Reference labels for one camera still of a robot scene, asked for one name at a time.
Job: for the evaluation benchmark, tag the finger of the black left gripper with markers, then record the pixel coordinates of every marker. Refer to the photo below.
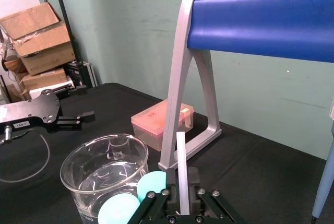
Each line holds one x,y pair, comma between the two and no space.
65,87
71,122

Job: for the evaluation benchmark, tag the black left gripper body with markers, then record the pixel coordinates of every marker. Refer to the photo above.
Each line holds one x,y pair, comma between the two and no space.
39,109

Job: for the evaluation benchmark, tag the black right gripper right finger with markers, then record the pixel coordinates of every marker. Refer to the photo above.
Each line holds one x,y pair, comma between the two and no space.
211,203

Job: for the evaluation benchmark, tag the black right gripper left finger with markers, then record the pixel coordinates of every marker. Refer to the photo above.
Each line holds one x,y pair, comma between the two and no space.
156,205

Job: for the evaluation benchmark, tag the white stirring rod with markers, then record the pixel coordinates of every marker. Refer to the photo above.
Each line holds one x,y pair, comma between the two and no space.
182,171

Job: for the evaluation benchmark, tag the small flat cardboard box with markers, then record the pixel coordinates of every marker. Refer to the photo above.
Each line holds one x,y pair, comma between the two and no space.
44,77

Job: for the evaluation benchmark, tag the pale teal round disc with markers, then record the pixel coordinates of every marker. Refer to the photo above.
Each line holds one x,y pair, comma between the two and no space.
117,208
152,182

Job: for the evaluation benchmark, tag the small white label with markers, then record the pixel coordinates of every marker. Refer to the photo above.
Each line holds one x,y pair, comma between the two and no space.
21,124

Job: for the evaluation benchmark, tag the small silver plug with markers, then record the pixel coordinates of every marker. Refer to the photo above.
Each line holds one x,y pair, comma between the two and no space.
7,133

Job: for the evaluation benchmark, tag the clear glass beaker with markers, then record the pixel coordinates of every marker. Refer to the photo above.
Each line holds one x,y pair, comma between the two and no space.
86,161

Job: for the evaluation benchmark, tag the large open cardboard box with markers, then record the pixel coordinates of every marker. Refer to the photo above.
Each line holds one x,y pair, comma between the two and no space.
39,38

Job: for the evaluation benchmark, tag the black table cloth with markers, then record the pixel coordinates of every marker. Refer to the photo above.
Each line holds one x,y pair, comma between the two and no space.
261,177

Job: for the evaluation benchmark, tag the black upright pole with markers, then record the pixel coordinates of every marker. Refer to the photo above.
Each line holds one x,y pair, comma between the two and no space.
65,20

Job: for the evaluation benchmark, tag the pink pipette tip box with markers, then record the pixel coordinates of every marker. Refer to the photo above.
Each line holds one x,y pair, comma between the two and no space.
151,124

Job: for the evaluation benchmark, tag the pale blue pipette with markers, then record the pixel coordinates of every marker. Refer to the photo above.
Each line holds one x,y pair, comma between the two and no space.
323,182

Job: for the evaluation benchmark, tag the grey plastic roll stand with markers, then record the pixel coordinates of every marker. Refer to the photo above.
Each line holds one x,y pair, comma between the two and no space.
180,83

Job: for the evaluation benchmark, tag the blue film roll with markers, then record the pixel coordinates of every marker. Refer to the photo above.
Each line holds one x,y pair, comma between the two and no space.
261,23

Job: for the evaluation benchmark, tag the black metal frame stack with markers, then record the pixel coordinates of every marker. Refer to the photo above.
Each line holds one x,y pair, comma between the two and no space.
83,73

